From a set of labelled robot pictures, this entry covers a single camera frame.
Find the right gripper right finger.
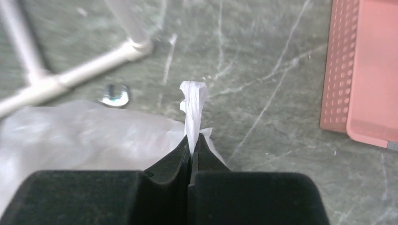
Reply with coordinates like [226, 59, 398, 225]
[188, 135, 329, 225]

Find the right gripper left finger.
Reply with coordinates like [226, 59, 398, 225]
[0, 138, 191, 225]

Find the white plastic bag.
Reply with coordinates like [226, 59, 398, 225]
[0, 81, 220, 211]

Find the silver open-end wrench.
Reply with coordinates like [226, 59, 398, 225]
[97, 84, 130, 108]

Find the pink plastic basket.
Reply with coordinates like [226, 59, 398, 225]
[320, 0, 398, 150]

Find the white PVC pipe frame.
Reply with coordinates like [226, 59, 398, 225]
[0, 0, 154, 117]

